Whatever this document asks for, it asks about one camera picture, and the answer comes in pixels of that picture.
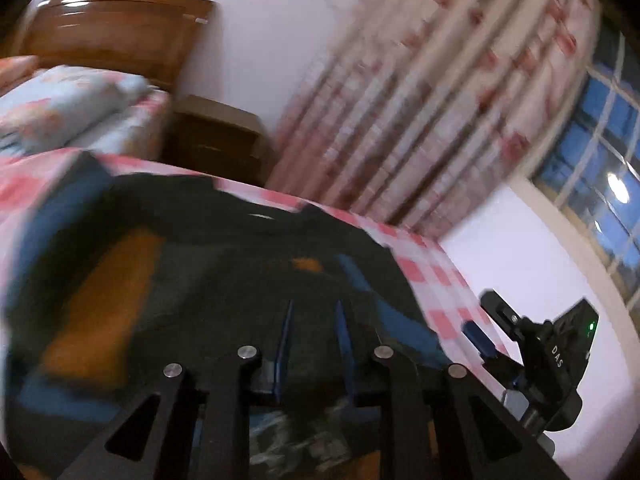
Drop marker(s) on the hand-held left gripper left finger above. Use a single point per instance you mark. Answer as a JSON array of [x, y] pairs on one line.
[[283, 350]]

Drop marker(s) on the wooden nightstand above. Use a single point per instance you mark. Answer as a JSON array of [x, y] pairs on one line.
[[220, 142]]

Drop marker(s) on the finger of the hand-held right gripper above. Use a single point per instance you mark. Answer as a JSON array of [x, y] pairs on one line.
[[500, 312], [477, 336]]

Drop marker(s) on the orange floral quilt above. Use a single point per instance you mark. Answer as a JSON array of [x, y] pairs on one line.
[[15, 70]]

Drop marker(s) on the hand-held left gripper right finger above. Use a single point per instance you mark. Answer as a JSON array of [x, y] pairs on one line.
[[344, 350]]

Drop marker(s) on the blue floral pillow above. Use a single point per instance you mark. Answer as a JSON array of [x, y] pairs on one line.
[[60, 105]]

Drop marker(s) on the pink floral curtain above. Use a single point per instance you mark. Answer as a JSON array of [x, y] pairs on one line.
[[425, 100]]

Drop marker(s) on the barred window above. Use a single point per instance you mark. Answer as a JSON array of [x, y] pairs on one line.
[[595, 170]]

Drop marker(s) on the dark knitted sweater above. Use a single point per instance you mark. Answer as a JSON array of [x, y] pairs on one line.
[[210, 270]]

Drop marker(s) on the carved wooden headboard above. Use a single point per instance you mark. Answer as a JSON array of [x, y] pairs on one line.
[[115, 35]]

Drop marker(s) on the pink checked bed cover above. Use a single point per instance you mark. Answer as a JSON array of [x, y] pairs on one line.
[[445, 285]]

